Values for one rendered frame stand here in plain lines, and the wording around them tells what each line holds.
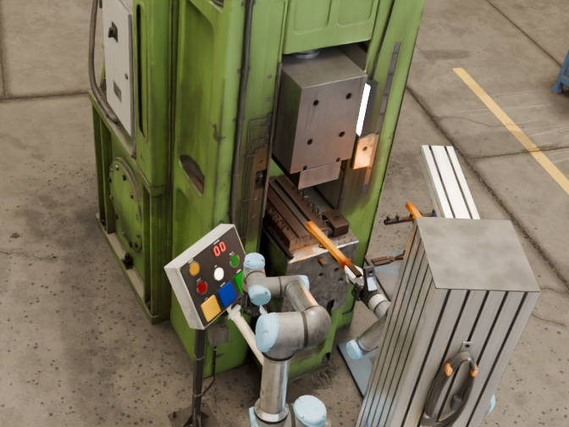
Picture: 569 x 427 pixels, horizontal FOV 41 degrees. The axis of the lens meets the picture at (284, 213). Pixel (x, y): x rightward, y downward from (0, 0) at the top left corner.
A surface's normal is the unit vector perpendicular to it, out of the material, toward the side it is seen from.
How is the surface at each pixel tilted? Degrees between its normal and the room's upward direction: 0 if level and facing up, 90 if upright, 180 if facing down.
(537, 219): 0
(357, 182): 90
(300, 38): 90
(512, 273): 0
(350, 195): 90
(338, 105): 90
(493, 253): 0
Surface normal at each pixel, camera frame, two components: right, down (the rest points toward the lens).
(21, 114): 0.11, -0.76
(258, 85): 0.48, 0.60
